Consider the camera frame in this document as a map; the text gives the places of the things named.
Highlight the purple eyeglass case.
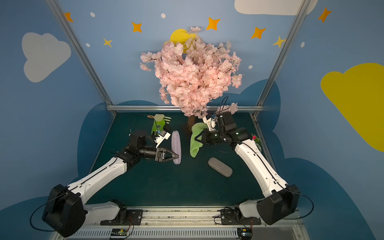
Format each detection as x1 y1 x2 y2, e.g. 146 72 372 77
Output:
172 131 182 165

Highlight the green grey microfiber cloth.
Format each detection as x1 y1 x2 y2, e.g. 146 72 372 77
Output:
189 122 210 159

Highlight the grey eyeglass case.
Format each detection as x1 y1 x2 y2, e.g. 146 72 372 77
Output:
208 158 233 178

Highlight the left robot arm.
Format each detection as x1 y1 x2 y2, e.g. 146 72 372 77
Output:
42 131 182 237

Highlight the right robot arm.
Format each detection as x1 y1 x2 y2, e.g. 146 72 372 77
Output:
195 112 301 225

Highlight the green black work glove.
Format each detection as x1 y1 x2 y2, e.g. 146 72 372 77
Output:
152 114 169 136

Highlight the small pink flower pot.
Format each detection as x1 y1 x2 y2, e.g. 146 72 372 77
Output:
252 135 262 152

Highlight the pink cherry blossom tree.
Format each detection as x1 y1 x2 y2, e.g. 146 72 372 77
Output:
140 26 243 119

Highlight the left controller board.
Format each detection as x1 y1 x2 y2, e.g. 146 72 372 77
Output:
110 228 129 239

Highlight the controller board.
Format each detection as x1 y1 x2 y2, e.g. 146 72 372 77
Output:
237 228 253 240
110 228 129 239

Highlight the right controller board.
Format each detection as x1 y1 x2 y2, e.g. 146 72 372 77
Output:
237 228 253 240

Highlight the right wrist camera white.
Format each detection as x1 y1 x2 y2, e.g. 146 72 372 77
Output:
203 116 216 132

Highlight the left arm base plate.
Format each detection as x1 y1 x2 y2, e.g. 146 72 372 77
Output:
100 209 144 226

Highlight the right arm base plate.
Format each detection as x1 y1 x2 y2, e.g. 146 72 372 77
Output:
219 207 262 227

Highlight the right aluminium frame post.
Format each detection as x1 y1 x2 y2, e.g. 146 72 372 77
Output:
252 0 317 119

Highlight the aluminium frame post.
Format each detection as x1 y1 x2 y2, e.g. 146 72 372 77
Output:
46 0 113 107
252 0 317 119

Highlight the left aluminium frame post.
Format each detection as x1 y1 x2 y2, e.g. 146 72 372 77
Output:
46 0 113 107

